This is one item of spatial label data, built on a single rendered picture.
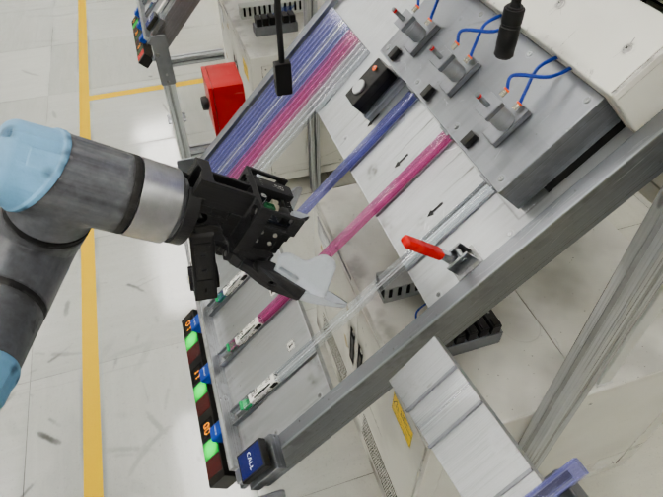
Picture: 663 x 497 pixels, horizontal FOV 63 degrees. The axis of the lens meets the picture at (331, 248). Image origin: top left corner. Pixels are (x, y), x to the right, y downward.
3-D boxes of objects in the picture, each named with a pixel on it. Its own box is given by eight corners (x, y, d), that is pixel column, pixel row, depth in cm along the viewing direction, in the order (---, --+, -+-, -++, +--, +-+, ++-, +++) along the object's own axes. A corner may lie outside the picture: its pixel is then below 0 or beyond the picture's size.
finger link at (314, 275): (366, 290, 55) (292, 238, 55) (334, 326, 58) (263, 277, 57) (371, 275, 58) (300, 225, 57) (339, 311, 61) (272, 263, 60)
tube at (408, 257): (248, 411, 83) (242, 410, 82) (246, 403, 84) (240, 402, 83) (507, 178, 64) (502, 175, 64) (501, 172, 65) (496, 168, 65)
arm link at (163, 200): (116, 250, 50) (111, 195, 55) (165, 261, 52) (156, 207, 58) (148, 189, 46) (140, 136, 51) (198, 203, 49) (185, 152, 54)
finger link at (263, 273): (302, 298, 56) (230, 248, 55) (294, 308, 57) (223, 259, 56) (313, 276, 60) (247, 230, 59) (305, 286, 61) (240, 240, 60)
